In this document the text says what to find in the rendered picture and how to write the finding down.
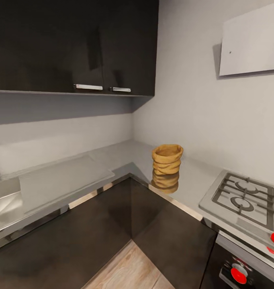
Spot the popcorn bag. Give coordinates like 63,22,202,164
152,144,183,175

